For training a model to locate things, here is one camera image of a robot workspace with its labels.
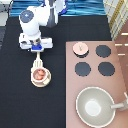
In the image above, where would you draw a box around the grey frying pan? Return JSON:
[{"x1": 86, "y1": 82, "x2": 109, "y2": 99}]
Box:
[{"x1": 76, "y1": 87, "x2": 128, "y2": 128}]

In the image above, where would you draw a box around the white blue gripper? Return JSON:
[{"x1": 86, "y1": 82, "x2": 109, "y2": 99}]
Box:
[{"x1": 31, "y1": 44, "x2": 43, "y2": 52}]

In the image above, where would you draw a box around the pink pot lid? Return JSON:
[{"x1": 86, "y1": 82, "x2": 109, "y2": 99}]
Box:
[{"x1": 73, "y1": 42, "x2": 89, "y2": 56}]

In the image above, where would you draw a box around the black table mat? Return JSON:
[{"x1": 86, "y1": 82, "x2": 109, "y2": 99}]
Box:
[{"x1": 0, "y1": 15, "x2": 110, "y2": 128}]

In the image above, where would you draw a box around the pink stove top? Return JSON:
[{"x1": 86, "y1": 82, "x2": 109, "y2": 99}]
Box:
[{"x1": 66, "y1": 41, "x2": 128, "y2": 128}]

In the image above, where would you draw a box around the black burner back right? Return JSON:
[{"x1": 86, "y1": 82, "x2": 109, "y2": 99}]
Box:
[{"x1": 96, "y1": 45, "x2": 111, "y2": 58}]

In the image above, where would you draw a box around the black burner front left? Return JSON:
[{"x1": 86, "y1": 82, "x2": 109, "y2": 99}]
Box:
[{"x1": 75, "y1": 62, "x2": 91, "y2": 77}]

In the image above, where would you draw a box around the black burner front right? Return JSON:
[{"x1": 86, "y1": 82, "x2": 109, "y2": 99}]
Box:
[{"x1": 98, "y1": 62, "x2": 115, "y2": 76}]

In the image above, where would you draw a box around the pink pot with food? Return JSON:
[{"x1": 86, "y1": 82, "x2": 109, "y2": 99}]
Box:
[{"x1": 31, "y1": 67, "x2": 48, "y2": 80}]

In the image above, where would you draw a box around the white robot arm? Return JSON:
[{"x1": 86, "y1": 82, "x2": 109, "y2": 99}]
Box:
[{"x1": 19, "y1": 0, "x2": 66, "y2": 52}]

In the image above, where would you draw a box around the cream round plate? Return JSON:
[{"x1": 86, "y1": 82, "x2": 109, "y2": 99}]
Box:
[{"x1": 31, "y1": 72, "x2": 51, "y2": 87}]

